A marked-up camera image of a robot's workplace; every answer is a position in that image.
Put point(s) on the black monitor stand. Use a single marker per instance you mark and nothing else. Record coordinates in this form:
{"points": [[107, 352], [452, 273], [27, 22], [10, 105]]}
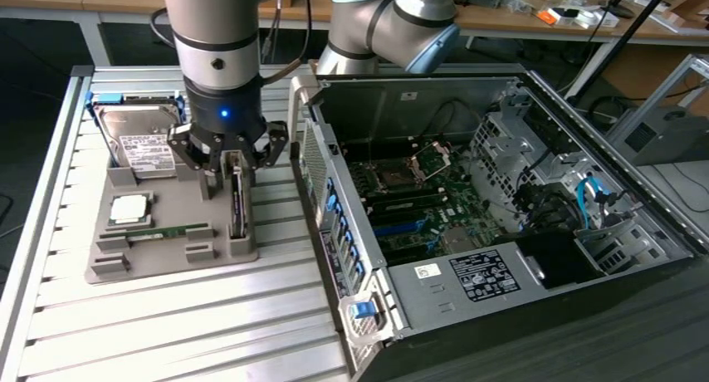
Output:
{"points": [[620, 8]]}

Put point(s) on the CPU socket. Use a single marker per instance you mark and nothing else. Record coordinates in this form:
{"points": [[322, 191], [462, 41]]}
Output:
{"points": [[395, 176]]}

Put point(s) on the open PC case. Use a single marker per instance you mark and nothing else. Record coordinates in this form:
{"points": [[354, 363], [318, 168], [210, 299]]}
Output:
{"points": [[359, 104]]}

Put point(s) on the graphics card with metal bracket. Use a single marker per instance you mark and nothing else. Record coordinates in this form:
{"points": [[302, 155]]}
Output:
{"points": [[238, 203]]}

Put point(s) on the hard disk in blue carrier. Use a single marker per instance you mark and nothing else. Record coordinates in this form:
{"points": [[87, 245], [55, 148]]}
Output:
{"points": [[144, 133]]}

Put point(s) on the grey metal disk bay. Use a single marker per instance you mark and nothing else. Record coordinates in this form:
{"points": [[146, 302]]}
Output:
{"points": [[614, 253]]}

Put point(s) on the silver chipset heatsink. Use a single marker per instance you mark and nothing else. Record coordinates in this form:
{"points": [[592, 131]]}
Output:
{"points": [[462, 240]]}

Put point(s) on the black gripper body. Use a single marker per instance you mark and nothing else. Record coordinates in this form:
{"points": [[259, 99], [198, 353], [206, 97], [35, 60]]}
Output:
{"points": [[222, 104]]}

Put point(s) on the blue slot clip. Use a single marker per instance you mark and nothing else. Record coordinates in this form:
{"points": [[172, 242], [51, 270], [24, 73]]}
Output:
{"points": [[333, 202], [361, 272], [347, 238], [355, 256], [339, 221]]}

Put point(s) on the grey plastic parts rack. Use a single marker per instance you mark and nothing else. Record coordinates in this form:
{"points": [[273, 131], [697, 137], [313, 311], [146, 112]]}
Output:
{"points": [[166, 257]]}

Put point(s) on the blue expansion slot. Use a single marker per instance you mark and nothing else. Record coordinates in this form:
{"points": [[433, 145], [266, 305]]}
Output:
{"points": [[395, 229]]}

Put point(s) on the blue case latch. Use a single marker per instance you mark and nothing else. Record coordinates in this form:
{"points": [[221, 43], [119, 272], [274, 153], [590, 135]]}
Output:
{"points": [[363, 309]]}

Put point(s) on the small orange box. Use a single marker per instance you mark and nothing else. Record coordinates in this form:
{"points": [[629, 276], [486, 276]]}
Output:
{"points": [[549, 16]]}

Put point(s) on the aluminium profile frame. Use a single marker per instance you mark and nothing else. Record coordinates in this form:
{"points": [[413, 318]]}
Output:
{"points": [[695, 60]]}

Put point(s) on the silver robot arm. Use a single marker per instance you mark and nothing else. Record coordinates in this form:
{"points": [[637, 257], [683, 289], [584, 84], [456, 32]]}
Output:
{"points": [[217, 25]]}

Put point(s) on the silver CPU chip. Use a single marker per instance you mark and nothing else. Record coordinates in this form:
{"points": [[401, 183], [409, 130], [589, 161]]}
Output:
{"points": [[130, 209]]}

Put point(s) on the green RAM stick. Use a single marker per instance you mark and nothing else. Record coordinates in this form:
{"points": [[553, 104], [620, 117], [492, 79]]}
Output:
{"points": [[160, 231]]}

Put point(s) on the metal socket cover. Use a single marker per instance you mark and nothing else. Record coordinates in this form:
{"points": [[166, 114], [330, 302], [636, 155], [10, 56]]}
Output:
{"points": [[434, 160]]}

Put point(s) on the green motherboard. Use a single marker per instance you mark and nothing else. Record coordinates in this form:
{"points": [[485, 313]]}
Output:
{"points": [[470, 191]]}

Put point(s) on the black RAM module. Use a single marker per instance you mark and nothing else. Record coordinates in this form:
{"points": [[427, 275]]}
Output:
{"points": [[410, 204]]}

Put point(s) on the grey power supply unit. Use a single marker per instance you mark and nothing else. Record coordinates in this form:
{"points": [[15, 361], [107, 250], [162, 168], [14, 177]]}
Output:
{"points": [[431, 299]]}

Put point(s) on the black tripod pole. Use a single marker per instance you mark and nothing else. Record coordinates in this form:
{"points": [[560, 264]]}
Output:
{"points": [[626, 37]]}

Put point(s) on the grey computer box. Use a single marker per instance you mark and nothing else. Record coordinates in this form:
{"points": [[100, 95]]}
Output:
{"points": [[676, 141]]}

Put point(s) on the wooden desk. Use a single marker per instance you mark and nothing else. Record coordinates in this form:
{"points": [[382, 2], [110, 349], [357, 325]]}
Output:
{"points": [[83, 0], [650, 34]]}

